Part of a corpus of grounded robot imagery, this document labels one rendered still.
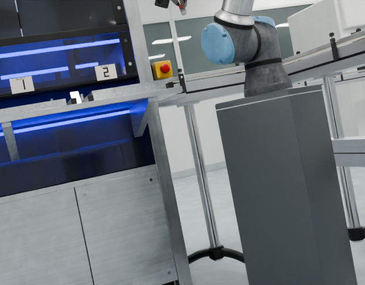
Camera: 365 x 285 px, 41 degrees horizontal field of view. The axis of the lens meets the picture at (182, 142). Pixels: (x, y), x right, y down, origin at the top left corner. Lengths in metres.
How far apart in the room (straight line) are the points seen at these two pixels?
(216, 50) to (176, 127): 5.58
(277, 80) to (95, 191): 0.94
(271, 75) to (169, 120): 5.48
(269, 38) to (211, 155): 5.68
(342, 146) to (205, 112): 5.00
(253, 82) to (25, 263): 1.15
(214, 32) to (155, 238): 1.04
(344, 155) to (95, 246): 1.13
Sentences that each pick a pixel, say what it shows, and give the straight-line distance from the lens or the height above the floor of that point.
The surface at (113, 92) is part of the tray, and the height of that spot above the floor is 0.90.
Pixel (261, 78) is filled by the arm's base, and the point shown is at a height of 0.84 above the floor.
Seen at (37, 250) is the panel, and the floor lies 0.36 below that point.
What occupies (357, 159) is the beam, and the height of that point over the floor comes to 0.46.
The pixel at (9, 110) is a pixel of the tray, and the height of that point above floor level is 0.91.
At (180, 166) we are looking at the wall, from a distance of 6.96.
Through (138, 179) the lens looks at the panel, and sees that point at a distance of 2.09.
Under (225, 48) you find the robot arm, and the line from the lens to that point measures 1.38.
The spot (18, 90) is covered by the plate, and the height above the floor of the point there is 1.00.
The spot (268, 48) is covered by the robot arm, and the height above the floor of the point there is 0.92.
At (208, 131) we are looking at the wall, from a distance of 7.11.
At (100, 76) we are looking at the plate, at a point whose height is 1.01.
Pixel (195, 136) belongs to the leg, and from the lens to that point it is 2.31.
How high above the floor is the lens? 0.75
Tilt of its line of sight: 2 degrees down
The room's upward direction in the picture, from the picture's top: 11 degrees counter-clockwise
